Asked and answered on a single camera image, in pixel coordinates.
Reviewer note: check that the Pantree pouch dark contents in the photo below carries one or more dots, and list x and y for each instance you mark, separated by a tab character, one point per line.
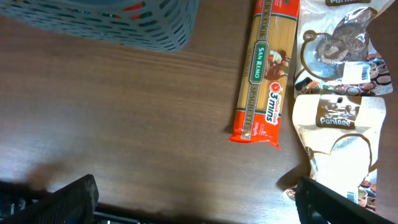
334	51

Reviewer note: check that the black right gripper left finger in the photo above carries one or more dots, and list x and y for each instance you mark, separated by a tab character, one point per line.
74	203

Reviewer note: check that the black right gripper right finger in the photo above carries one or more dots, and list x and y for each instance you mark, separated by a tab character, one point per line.
318	204

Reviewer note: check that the grey plastic basket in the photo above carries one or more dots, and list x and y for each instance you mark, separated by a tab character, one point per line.
160	25

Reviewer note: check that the San Remo spaghetti pack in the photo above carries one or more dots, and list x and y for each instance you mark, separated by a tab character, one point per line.
266	71

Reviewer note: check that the Pantree pouch white contents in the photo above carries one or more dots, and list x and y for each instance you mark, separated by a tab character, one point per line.
340	135

